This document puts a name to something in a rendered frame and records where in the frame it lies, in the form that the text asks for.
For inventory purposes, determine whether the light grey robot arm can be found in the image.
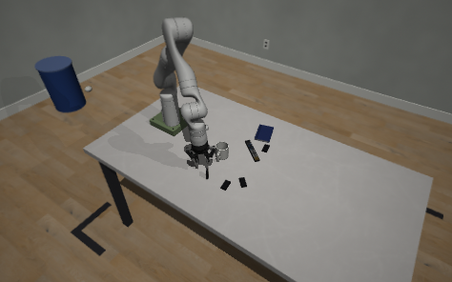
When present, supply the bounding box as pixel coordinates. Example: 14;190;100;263
154;17;209;146

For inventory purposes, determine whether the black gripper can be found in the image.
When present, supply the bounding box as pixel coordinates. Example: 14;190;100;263
186;139;216;164

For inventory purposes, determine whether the dark blue book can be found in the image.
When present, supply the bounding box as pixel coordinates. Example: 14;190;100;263
255;125;274;143

